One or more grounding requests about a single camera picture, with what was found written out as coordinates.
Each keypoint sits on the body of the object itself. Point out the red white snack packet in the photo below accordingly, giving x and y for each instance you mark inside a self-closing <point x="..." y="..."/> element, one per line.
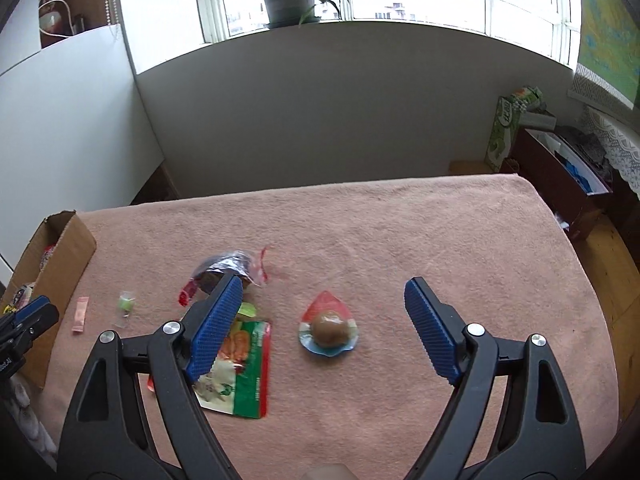
<point x="46" y="255"/>

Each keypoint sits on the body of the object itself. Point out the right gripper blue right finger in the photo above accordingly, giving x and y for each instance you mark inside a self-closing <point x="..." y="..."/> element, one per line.
<point x="439" y="327"/>

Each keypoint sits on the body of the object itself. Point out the white lace cloth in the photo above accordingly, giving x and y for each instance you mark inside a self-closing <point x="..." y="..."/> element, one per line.
<point x="620" y="143"/>

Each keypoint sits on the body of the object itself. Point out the pink small snack packet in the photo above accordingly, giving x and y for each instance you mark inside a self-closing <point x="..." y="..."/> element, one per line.
<point x="80" y="315"/>

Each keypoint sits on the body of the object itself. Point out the green carton box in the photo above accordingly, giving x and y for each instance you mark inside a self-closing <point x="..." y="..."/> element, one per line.
<point x="508" y="113"/>

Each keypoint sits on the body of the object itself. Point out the white cabinet panel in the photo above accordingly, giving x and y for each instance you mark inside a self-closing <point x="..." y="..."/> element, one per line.
<point x="74" y="133"/>

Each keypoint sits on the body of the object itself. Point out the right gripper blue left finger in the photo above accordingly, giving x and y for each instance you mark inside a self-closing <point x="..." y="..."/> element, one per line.
<point x="208" y="322"/>

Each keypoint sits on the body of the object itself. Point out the red silver foil snack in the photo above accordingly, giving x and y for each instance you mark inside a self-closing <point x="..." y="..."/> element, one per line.
<point x="248" y="266"/>

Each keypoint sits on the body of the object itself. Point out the wall map poster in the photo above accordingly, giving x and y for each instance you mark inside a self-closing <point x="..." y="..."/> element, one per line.
<point x="606" y="75"/>

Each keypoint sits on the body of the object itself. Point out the small green candy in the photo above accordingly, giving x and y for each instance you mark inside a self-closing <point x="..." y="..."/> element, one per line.
<point x="124" y="308"/>

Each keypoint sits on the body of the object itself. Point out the red green snack bag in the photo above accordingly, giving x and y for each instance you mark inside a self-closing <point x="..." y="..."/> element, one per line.
<point x="237" y="384"/>

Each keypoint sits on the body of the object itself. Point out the Snickers bar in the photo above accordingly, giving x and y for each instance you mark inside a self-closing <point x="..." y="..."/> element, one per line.
<point x="20" y="298"/>

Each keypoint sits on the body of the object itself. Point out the dark red storage box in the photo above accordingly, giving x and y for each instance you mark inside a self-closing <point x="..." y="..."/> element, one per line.
<point x="572" y="190"/>

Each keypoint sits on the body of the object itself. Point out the brown cardboard box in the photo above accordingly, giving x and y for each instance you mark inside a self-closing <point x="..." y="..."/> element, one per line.
<point x="74" y="247"/>

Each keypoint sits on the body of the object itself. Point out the brown ball snack packet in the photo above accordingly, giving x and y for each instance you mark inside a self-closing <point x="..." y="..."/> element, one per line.
<point x="327" y="327"/>

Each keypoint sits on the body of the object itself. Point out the pink table cloth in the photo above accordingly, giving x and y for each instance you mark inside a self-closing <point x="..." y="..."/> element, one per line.
<point x="349" y="381"/>

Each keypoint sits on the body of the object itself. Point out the yellow green wrapped candy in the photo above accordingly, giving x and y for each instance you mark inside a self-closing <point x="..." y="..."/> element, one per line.
<point x="247" y="310"/>

